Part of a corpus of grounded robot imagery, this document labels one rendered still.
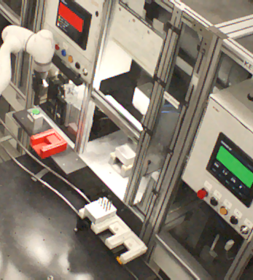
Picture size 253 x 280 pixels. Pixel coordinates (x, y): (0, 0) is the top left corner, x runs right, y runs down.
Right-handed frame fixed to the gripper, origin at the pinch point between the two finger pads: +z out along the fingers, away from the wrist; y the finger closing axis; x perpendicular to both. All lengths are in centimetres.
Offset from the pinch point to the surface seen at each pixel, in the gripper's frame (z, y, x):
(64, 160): 21.0, -28.2, -1.2
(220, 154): -50, -110, -7
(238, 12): -89, -77, -38
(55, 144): 15.1, -20.7, 0.5
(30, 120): 13.8, 0.2, 2.8
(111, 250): 29, -85, 9
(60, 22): -46.7, -1.3, -7.0
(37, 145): 20.1, -12.7, 5.7
